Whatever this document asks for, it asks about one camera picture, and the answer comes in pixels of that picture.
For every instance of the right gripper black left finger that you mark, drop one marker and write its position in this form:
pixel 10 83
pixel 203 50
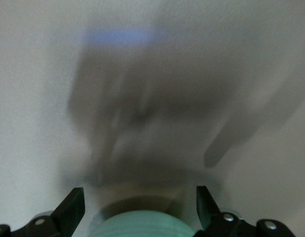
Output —
pixel 66 214

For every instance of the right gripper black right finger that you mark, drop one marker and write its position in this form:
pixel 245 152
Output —
pixel 209 214

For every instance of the green bowl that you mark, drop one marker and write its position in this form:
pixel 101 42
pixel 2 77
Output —
pixel 142 225

